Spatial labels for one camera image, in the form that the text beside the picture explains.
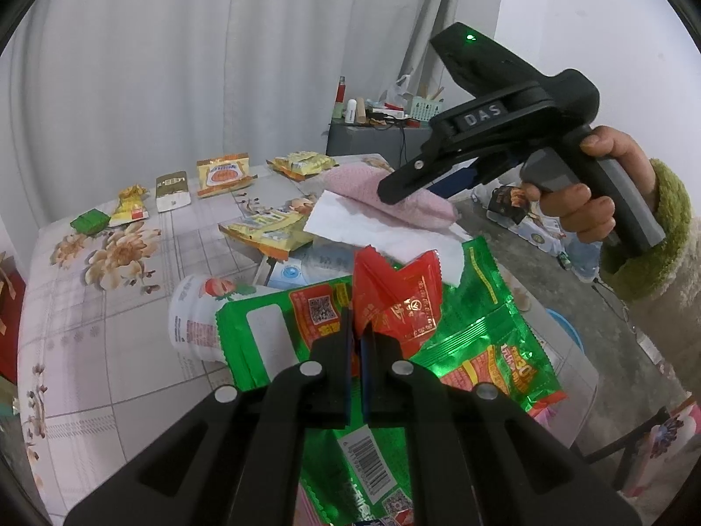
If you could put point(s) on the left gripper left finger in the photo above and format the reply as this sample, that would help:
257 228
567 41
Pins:
235 458

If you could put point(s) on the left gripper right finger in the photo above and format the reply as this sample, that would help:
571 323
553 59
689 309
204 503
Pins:
476 458

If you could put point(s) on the green snack bag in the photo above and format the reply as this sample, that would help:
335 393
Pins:
355 473

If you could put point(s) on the pink cloth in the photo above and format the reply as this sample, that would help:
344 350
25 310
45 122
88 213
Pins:
366 184

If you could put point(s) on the red snack wrapper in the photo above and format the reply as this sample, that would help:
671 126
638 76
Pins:
404 303

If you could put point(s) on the white tissue paper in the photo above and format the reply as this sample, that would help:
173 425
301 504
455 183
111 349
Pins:
341 219

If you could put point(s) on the yellow snack bag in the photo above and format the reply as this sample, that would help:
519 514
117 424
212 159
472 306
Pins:
276 233

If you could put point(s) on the green pen holder box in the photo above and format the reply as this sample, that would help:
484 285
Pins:
423 109

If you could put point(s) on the dark snack bag on floor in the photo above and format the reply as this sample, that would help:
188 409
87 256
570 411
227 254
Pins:
510 202

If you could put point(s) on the grey cabinet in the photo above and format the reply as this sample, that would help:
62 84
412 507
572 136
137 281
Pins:
396 144

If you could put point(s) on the white cardboard box on floor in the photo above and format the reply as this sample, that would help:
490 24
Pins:
540 231

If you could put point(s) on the blue plastic waste basket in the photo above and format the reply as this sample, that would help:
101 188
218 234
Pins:
567 327

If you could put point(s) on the floral tablecloth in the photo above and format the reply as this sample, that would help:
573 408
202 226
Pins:
98 377

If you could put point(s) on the red thermos bottle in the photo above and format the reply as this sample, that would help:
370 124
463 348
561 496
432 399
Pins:
339 99

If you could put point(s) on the green fuzzy right sleeve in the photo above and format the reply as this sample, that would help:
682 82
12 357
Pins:
662 287

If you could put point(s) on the yellow packet far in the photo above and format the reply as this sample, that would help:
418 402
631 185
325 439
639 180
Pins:
302 165

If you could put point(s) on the small yellow snack packet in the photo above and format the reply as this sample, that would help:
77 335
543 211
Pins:
131 207

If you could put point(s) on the green square packet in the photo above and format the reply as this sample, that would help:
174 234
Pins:
90 223

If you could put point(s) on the orange yellow snack packet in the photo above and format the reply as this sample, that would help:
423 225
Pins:
224 174

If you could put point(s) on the white curtain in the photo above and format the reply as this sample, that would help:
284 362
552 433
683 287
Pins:
100 94

